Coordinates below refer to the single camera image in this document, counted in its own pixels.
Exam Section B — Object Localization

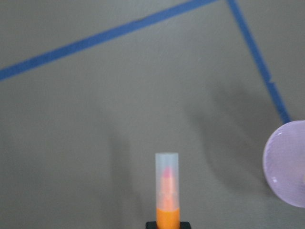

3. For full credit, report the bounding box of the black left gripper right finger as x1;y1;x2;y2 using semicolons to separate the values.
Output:
179;221;191;229

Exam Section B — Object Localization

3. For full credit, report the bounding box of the orange highlighter pen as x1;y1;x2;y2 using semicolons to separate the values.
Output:
155;153;180;229

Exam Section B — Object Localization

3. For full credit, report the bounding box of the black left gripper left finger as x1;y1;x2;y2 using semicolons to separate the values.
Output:
145;221;157;229

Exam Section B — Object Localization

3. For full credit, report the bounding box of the pink mesh pen holder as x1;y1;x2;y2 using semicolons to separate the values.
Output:
263;120;305;208

